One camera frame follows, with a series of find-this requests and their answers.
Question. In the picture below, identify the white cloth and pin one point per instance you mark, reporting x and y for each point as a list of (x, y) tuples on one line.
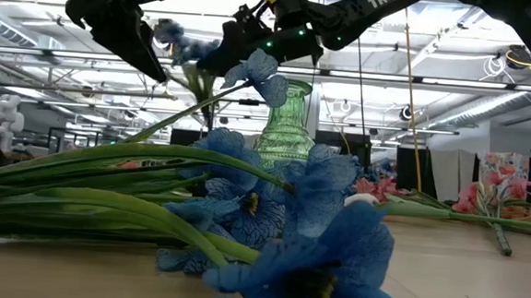
[(451, 174)]

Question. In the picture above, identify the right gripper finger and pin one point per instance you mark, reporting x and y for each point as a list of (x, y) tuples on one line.
[(237, 38)]

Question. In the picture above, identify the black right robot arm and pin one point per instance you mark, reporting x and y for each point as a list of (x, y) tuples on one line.
[(375, 8)]

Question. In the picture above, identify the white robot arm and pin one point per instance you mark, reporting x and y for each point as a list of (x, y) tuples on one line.
[(5, 119)]

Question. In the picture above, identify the floral patterned cloth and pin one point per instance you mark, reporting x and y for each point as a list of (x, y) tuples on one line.
[(500, 163)]

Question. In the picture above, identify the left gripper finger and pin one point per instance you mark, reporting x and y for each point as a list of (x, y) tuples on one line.
[(120, 24)]

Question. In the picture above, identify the green glass vase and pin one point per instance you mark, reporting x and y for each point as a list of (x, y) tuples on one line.
[(285, 127)]

